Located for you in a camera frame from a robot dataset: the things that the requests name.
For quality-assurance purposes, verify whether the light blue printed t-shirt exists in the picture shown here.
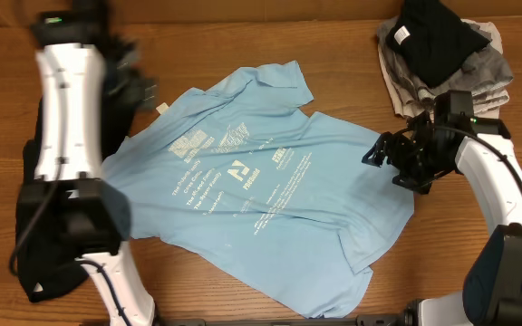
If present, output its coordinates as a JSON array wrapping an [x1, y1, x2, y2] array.
[[102, 62, 414, 318]]

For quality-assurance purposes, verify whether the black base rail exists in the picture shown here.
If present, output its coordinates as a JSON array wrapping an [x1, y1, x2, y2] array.
[[161, 312, 419, 326]]

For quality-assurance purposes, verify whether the beige folded garment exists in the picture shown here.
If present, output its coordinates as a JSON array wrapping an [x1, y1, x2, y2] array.
[[377, 18, 511, 120]]

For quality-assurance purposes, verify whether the black t-shirt on left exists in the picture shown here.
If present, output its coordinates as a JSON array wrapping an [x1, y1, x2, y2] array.
[[14, 97, 135, 303]]

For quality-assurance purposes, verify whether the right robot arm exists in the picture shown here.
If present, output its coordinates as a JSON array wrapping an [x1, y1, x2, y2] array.
[[356, 91, 522, 326]]

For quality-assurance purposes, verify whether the grey folded garment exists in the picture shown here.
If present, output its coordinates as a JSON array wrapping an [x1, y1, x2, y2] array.
[[375, 15, 515, 110]]

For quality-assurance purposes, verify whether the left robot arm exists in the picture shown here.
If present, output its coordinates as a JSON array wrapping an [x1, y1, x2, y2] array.
[[8, 1, 161, 325]]

